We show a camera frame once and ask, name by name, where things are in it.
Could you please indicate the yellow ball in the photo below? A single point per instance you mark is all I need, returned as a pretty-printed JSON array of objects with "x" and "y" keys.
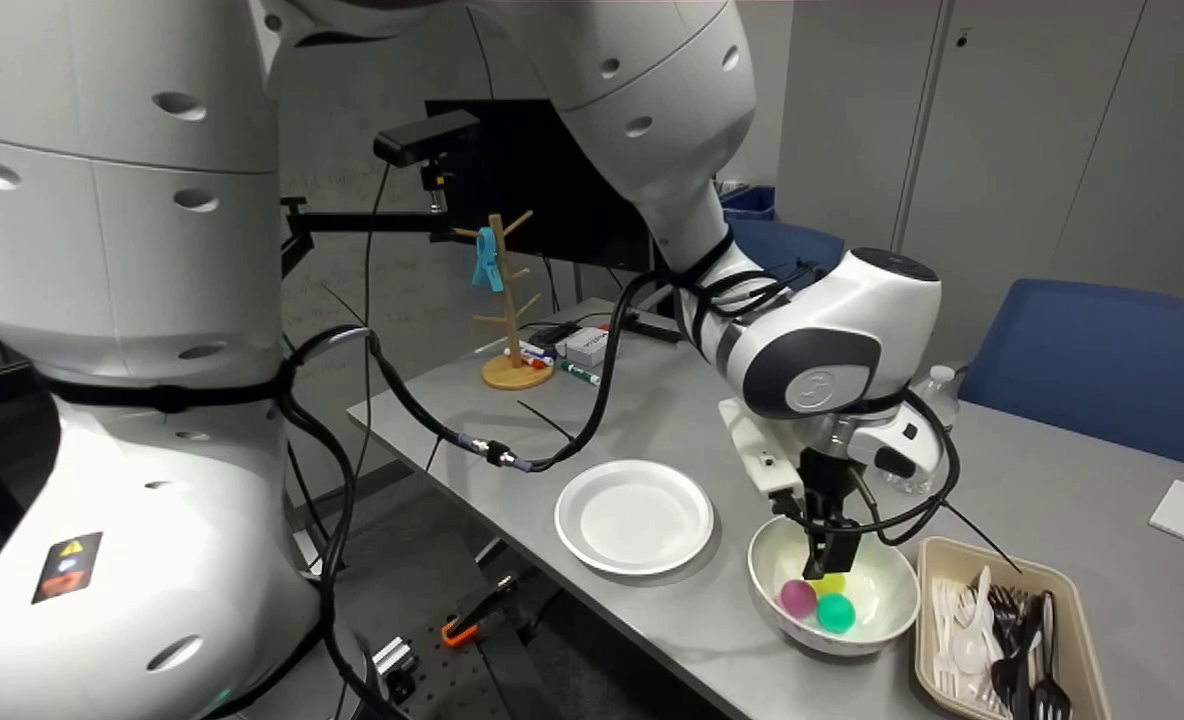
[{"x": 831, "y": 586}]

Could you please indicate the black plastic fork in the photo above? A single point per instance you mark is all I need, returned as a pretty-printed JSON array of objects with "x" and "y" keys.
[{"x": 1048, "y": 702}]

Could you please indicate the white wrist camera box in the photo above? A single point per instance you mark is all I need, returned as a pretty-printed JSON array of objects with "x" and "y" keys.
[{"x": 756, "y": 448}]

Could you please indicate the wooden mug tree stand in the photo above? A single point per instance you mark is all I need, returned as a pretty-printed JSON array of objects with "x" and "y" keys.
[{"x": 495, "y": 270}]

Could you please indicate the green ball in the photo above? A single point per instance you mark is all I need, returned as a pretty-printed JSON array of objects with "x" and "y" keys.
[{"x": 832, "y": 612}]

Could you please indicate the beige cutlery tray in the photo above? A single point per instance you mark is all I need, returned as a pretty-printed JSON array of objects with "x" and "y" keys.
[{"x": 1073, "y": 640}]

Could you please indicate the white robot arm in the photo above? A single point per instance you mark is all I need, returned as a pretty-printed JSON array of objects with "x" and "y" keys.
[{"x": 153, "y": 576}]

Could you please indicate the white round plate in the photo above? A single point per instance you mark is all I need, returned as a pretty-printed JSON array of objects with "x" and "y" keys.
[{"x": 633, "y": 516}]

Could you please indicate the white bowl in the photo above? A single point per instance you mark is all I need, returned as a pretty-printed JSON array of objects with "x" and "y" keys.
[{"x": 883, "y": 586}]

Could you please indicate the magenta red ball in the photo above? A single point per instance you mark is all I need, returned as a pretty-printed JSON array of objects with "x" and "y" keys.
[{"x": 798, "y": 596}]

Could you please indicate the white plastic spoon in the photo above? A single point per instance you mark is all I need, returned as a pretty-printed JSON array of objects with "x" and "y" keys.
[{"x": 965, "y": 647}]

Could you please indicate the blue chair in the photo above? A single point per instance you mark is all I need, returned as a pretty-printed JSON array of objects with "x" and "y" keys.
[{"x": 1086, "y": 356}]

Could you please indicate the clear plastic water bottle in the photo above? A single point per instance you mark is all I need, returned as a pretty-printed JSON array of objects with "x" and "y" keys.
[{"x": 938, "y": 388}]

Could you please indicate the black camera on mount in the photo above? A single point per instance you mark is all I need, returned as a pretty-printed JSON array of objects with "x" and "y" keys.
[{"x": 421, "y": 137}]

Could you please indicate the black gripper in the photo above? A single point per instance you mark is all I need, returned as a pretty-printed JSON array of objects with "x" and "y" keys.
[{"x": 831, "y": 531}]

